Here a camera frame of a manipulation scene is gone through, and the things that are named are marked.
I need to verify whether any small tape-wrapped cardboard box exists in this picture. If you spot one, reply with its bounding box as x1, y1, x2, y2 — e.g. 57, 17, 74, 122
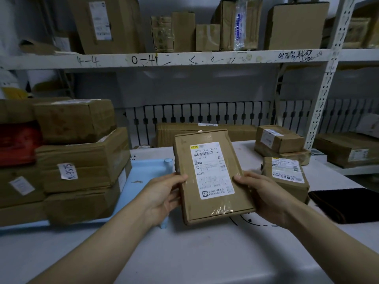
150, 16, 175, 53

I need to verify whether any white metal shelf rack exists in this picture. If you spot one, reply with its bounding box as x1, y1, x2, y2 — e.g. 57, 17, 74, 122
0, 0, 379, 176

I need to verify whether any person's right hand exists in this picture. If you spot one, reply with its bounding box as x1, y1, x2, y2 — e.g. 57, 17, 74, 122
233, 171, 297, 230

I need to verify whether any person's left forearm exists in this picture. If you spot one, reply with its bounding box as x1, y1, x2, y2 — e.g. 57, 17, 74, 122
28, 201, 162, 284

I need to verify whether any narrow upright cardboard box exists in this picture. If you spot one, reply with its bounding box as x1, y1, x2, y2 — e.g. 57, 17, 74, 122
171, 11, 196, 53

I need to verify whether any flattened cardboard piece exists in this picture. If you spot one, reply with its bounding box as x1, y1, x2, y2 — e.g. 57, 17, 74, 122
19, 38, 75, 55

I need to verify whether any low wide cardboard box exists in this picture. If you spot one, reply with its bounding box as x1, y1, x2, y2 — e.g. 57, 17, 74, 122
313, 132, 379, 169

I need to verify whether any yellow object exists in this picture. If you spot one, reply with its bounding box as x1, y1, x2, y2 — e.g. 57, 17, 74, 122
0, 86, 28, 100

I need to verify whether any white slotted metal panel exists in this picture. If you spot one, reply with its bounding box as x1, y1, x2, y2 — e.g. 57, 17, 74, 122
126, 99, 379, 148

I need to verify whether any flat brown cardboard box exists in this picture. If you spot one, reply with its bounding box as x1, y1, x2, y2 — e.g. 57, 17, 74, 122
254, 143, 311, 166

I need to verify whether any wide brown cardboard box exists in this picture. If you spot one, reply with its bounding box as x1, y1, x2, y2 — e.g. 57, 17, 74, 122
44, 159, 133, 226

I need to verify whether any plain large cardboard box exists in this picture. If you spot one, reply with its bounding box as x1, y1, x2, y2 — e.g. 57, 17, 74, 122
264, 2, 330, 51

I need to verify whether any small labelled cardboard box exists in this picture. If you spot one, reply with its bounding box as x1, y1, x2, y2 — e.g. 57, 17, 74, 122
262, 157, 310, 205

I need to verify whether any person's right forearm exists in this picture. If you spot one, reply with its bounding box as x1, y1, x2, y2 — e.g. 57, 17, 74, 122
283, 202, 379, 284

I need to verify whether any cardboard box clear plastic sleeve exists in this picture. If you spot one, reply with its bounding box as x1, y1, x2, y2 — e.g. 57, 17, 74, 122
219, 0, 263, 52

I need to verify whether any cardboard parcel white label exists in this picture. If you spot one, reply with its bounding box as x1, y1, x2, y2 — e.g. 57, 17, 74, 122
173, 129, 257, 225

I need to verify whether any large cardboard box handwritten label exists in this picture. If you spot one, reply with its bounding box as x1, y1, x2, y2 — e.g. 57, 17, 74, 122
35, 127, 132, 194

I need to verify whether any person's left hand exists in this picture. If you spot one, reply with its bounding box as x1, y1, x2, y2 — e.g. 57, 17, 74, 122
139, 173, 189, 227

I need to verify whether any small square cardboard box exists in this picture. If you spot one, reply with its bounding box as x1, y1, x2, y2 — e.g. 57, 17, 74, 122
195, 24, 221, 52

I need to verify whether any long flat cardboard box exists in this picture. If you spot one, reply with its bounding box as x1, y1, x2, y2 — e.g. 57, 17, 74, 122
156, 122, 258, 148

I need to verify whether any taped brown cardboard box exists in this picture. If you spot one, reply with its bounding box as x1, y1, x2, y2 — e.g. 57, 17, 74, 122
33, 99, 117, 145

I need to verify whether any cardboard box with white label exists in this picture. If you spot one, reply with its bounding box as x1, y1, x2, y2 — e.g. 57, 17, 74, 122
255, 125, 306, 154

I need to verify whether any light blue plastic tray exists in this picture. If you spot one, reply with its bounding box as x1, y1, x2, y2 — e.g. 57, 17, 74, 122
0, 158, 182, 232

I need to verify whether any white parcel bag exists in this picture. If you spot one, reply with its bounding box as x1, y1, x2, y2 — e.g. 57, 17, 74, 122
355, 112, 379, 139

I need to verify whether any red package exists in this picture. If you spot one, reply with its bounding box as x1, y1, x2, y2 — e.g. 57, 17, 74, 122
0, 121, 43, 168

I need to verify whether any tall cardboard box white label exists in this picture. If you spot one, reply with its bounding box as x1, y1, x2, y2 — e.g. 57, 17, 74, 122
65, 0, 146, 55

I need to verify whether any black pouch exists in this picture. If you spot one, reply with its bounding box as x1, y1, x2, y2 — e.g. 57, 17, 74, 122
308, 188, 379, 225

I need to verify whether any cardboard box small white label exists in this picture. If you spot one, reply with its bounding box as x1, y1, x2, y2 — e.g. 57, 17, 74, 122
0, 164, 47, 209

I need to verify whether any printed cardboard box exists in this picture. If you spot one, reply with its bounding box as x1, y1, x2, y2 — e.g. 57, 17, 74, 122
322, 16, 371, 50

